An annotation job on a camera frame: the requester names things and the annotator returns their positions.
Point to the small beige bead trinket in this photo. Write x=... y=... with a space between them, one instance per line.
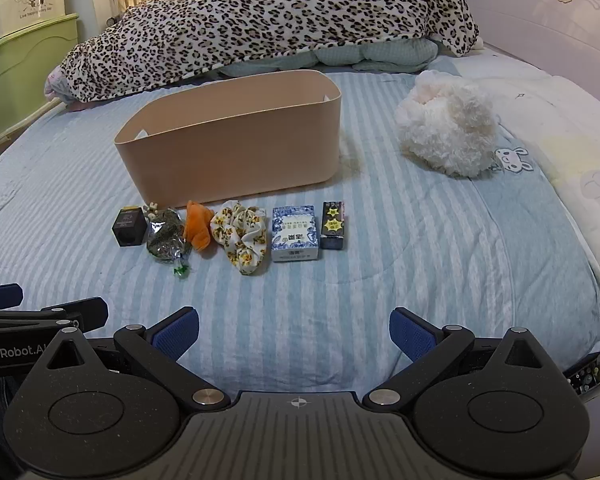
x=151 y=208

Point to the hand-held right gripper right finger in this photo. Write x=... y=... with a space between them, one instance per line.
x=411 y=336

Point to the floral hair scrunchie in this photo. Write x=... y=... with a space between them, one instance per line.
x=242 y=235

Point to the silver snack packet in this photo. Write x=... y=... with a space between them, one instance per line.
x=166 y=237

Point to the pink headboard with flower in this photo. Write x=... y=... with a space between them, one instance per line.
x=545 y=10

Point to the small green candy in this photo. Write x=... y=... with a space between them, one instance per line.
x=181 y=271

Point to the beige storage box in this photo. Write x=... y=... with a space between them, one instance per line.
x=230 y=155

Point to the blue striped bed sheet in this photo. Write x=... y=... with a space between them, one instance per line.
x=330 y=290

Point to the black box with yellow stars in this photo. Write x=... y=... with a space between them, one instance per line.
x=333 y=225

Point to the pink cloth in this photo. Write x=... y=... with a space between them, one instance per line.
x=55 y=85

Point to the small black box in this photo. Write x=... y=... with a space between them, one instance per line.
x=129 y=227

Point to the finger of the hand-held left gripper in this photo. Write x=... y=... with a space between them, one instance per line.
x=0 y=294
x=80 y=310

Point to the dark speckled object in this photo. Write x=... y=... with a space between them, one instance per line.
x=590 y=377

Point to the leopard print blanket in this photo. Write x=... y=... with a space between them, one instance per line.
x=260 y=20

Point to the white fluffy plush toy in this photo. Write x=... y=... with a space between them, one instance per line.
x=450 y=130

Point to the blue white patterned box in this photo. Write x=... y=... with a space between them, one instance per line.
x=295 y=235

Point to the orange plush toy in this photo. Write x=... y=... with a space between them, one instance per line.
x=199 y=230

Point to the light green quilt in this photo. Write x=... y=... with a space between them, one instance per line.
x=360 y=52

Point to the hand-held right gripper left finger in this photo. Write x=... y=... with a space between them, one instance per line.
x=176 y=336

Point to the white printed quilt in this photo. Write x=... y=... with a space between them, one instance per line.
x=570 y=150

